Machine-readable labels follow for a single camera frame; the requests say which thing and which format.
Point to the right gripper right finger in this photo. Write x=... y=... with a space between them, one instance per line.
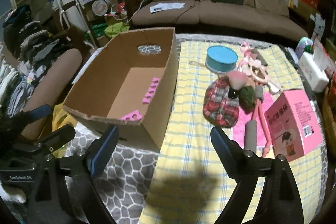
x=279 y=201

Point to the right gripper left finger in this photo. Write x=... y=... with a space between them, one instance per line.
x=86 y=165

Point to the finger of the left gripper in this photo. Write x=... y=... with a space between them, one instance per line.
x=19 y=122
x=49 y=144

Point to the pink resistance band grey handles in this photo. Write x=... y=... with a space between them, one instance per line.
x=250 y=133

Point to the pink product box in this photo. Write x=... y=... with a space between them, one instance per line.
x=293 y=125

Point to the brown cylindrical bolster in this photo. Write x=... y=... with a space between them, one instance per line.
x=48 y=92

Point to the pink toe separator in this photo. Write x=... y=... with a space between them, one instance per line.
x=133 y=116
x=151 y=91

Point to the cardboard box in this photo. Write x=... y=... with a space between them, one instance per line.
x=118 y=78

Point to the plaid fabric pouch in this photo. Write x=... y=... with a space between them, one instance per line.
x=218 y=108

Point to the green yarn ball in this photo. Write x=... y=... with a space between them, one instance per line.
x=247 y=99

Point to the yellow plaid cloth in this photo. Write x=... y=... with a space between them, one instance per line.
x=190 y=184

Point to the pink makeup brush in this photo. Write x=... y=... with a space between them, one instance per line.
x=237 y=81

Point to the teal round tin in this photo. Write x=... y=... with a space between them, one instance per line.
x=220 y=59

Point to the pink ribbon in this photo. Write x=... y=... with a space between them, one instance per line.
x=246 y=50

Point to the white paper on sofa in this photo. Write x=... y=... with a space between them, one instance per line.
x=166 y=6

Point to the purple green cup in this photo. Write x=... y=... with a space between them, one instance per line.
x=304 y=45

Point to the brown sofa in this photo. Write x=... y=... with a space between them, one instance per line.
x=269 y=17

